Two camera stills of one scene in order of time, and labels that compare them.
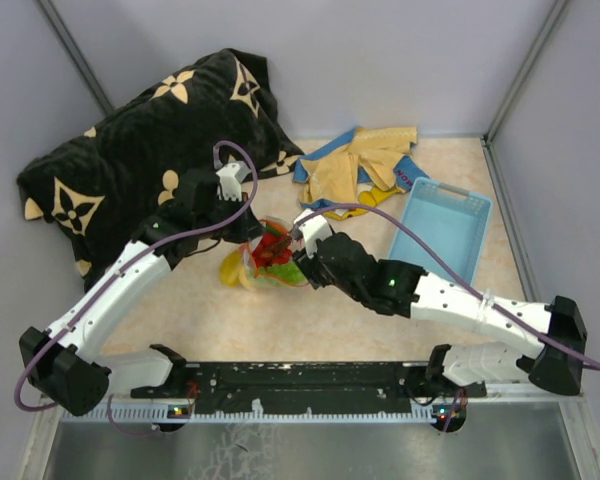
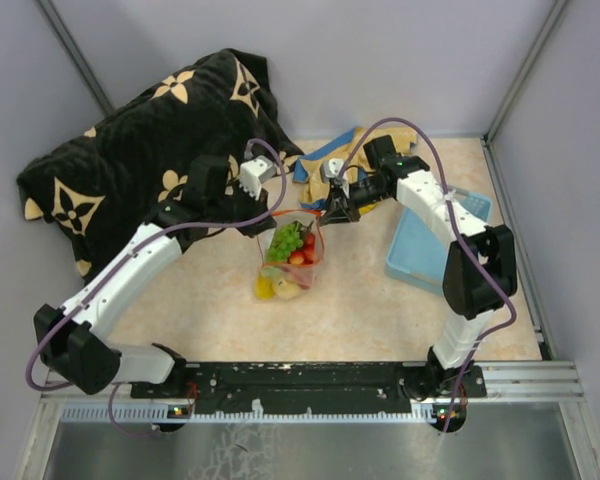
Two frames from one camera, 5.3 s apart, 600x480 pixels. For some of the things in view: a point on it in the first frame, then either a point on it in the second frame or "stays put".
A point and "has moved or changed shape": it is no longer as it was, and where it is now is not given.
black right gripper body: [318, 274] -> [366, 192]
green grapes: [287, 274] -> [286, 240]
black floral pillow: [101, 191] stays put
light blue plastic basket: [450, 220] stays put
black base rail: [306, 386] stays put
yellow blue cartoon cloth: [362, 167] stays put
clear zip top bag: [268, 261] has moved or changed shape
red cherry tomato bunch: [272, 249] has moved or changed shape
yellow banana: [231, 270] -> [264, 289]
